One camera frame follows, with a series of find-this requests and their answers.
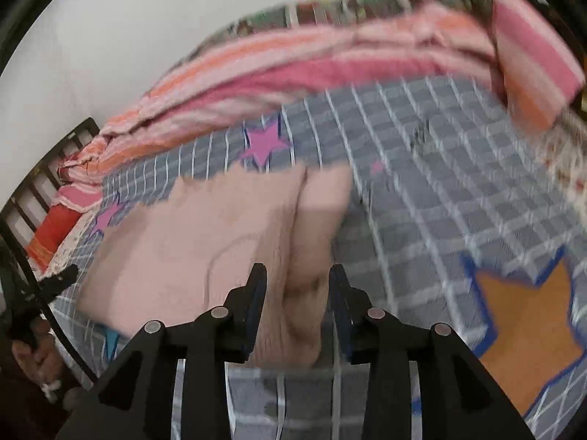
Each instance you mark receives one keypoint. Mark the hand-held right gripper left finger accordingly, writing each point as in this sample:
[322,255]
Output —
[250,321]

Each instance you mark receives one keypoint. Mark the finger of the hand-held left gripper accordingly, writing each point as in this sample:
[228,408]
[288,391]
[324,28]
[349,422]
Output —
[59,279]

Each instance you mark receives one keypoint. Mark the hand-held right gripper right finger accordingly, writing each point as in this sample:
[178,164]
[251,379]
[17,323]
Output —
[341,321]

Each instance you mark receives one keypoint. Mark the pink knit sweater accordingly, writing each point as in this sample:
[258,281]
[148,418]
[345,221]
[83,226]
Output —
[183,247]

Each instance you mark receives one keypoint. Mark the person's left hand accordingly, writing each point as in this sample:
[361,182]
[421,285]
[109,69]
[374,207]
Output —
[36,353]

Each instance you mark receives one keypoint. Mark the red pillow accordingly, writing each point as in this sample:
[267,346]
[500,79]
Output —
[55,233]

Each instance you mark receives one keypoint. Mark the dark wooden headboard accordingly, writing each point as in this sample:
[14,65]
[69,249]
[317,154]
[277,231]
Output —
[69,142]

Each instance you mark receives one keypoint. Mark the grey checked star blanket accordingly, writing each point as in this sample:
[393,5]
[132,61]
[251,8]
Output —
[435,201]

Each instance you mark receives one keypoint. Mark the pink orange striped quilt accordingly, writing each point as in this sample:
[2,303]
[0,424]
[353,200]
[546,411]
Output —
[321,73]

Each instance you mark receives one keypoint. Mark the floral patterned quilt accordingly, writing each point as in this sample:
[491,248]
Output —
[321,9]

